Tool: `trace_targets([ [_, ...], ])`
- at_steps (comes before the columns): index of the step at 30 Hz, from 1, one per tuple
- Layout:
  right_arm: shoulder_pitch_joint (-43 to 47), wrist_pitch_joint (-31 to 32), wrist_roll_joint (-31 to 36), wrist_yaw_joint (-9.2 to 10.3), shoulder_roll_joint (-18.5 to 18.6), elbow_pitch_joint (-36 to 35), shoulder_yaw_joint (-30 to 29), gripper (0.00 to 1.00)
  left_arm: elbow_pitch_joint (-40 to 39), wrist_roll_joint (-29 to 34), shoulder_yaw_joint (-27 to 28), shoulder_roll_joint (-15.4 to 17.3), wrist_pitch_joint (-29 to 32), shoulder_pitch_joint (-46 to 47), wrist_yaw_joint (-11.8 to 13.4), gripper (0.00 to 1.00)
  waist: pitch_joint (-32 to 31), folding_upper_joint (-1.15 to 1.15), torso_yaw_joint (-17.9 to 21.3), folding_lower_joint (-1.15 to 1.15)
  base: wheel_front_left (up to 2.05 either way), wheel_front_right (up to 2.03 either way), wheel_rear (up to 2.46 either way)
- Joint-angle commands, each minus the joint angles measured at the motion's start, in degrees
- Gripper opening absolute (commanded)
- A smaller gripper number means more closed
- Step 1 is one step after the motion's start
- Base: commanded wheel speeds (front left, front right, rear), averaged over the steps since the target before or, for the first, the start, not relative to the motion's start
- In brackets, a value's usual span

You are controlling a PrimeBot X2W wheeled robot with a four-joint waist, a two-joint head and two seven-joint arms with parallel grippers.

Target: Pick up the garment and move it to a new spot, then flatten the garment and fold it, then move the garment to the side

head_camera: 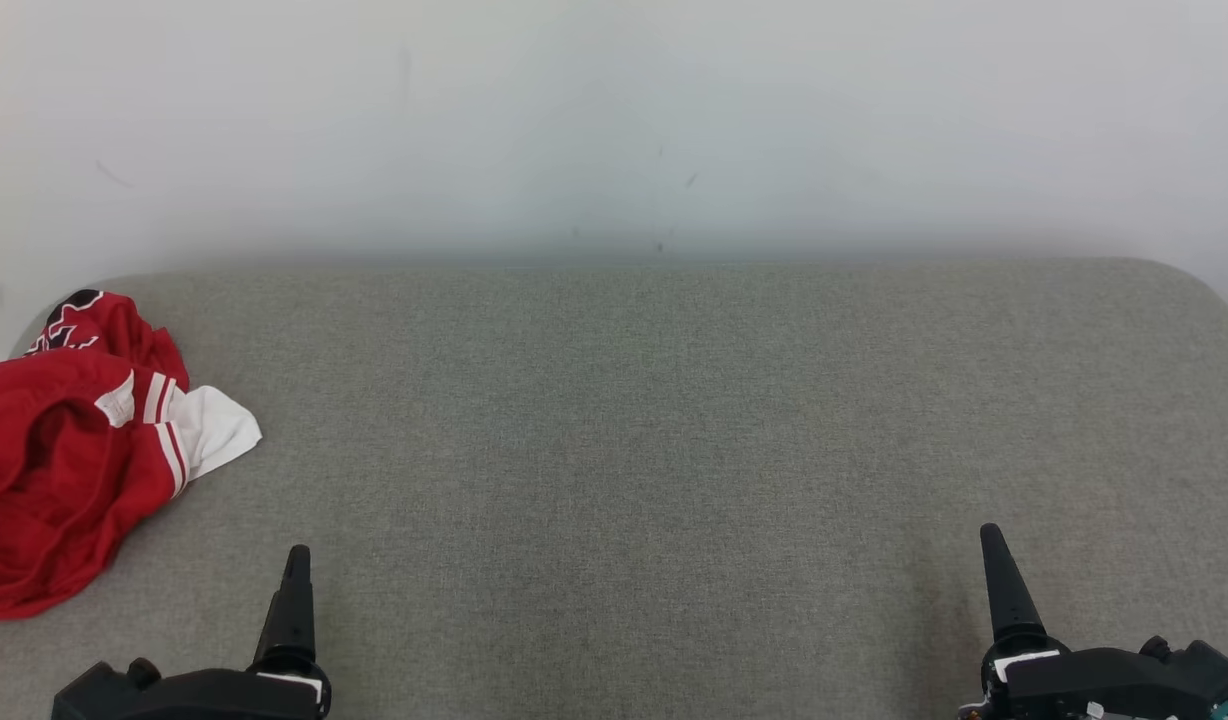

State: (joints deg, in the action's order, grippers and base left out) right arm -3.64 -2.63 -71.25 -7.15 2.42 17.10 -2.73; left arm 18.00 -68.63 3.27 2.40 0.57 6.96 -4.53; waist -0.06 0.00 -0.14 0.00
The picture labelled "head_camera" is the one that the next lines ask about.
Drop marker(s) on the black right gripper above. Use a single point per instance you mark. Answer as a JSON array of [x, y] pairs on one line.
[[1074, 685]]

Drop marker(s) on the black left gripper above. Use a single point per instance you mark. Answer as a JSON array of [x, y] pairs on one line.
[[234, 697]]

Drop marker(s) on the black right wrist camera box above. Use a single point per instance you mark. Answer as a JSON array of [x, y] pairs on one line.
[[1199, 670]]

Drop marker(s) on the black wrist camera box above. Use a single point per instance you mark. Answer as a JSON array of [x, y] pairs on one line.
[[1199, 670], [99, 695]]

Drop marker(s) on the red shorts with white stripe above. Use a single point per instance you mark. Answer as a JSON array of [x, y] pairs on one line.
[[34, 545]]

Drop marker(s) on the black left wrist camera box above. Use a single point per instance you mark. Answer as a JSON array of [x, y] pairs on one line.
[[99, 695]]

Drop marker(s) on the red white sleeved jersey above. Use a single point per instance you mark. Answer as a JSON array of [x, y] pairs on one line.
[[104, 330]]

